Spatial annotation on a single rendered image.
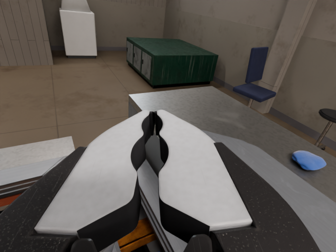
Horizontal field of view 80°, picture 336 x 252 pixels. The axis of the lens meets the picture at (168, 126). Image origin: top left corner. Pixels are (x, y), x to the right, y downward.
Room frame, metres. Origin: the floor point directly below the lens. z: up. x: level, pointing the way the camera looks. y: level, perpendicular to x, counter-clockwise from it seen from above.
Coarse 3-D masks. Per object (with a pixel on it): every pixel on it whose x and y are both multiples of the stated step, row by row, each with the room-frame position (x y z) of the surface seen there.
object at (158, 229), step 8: (40, 176) 0.55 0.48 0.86; (8, 184) 0.49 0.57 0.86; (16, 184) 0.50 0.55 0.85; (24, 184) 0.51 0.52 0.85; (0, 192) 0.47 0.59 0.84; (8, 192) 0.48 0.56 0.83; (16, 192) 0.49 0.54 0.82; (144, 200) 0.51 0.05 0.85; (144, 208) 0.49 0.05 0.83; (152, 216) 0.45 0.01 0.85; (152, 224) 0.43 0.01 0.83; (160, 232) 0.39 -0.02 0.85; (160, 240) 0.37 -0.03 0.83; (168, 248) 0.34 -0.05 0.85
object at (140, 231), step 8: (144, 224) 0.51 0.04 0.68; (136, 232) 0.48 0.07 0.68; (144, 232) 0.48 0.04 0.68; (152, 232) 0.49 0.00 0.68; (120, 240) 0.44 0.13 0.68; (128, 240) 0.44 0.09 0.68; (136, 240) 0.42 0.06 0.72; (144, 240) 0.43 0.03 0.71; (152, 240) 0.45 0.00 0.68; (120, 248) 0.38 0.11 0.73; (128, 248) 0.40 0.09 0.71; (136, 248) 0.42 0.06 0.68
